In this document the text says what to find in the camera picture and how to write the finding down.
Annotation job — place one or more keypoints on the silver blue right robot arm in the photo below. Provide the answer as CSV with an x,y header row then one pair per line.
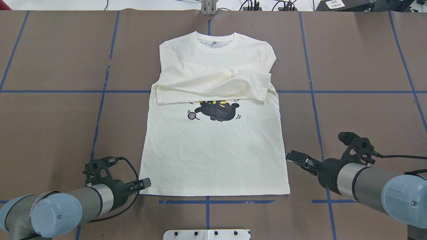
x,y
402,197

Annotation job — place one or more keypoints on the white pedestal column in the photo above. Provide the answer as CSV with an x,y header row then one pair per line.
x,y
208,234

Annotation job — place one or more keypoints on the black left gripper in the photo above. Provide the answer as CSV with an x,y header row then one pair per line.
x,y
119,192

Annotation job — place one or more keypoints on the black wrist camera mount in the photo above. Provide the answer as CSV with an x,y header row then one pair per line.
x,y
359,150
97,171

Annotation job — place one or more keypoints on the aluminium frame post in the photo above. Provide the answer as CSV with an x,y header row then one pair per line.
x,y
208,7

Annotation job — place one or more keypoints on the cream long-sleeve cat shirt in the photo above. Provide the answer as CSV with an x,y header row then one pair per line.
x,y
214,124

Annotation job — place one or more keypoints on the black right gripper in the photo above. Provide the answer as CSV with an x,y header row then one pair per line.
x,y
327,172

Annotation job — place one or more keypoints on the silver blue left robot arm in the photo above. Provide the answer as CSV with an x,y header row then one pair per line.
x,y
53,213

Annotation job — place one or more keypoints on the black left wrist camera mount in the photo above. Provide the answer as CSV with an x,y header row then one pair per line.
x,y
97,171

